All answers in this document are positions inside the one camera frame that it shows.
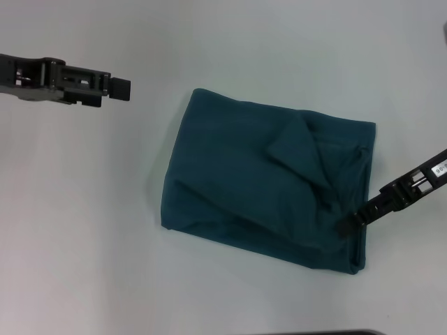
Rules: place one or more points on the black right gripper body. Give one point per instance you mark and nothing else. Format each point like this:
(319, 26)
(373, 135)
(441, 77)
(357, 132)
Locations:
(415, 185)

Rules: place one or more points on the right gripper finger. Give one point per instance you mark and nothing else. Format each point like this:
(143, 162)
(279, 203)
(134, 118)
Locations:
(363, 214)

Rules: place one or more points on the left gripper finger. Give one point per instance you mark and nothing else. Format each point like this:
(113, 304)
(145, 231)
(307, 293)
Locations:
(84, 97)
(118, 89)

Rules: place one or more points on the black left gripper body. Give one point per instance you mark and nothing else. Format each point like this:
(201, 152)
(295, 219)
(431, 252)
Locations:
(28, 76)

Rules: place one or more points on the teal t-shirt with beige letters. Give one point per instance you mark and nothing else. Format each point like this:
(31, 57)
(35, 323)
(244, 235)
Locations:
(244, 174)

